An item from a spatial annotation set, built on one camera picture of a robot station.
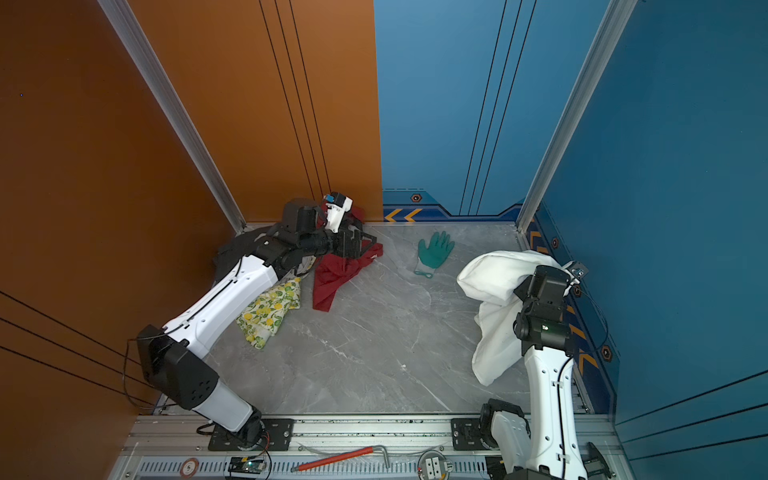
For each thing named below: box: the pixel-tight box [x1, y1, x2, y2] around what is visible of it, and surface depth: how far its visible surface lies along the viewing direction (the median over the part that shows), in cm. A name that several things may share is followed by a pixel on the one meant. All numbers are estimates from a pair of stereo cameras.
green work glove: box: [414, 230, 455, 279], surface depth 113 cm
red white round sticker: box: [180, 457, 200, 479], surface depth 71 cm
